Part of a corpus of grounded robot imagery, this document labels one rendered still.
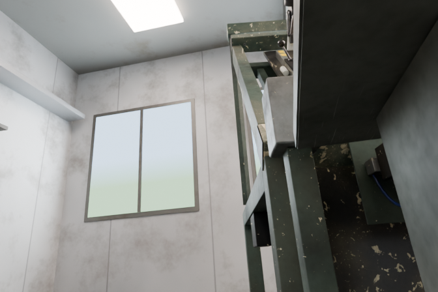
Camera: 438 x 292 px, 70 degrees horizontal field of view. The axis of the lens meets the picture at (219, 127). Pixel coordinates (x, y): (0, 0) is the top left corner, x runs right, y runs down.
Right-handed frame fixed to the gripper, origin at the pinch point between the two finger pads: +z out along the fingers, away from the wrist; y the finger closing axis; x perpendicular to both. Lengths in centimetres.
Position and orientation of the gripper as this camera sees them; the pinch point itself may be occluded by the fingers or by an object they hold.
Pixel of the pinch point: (291, 42)
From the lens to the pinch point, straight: 157.1
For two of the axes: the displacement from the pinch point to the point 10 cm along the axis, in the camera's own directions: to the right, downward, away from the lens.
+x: 10.0, -0.7, 0.1
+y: 0.4, 4.6, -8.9
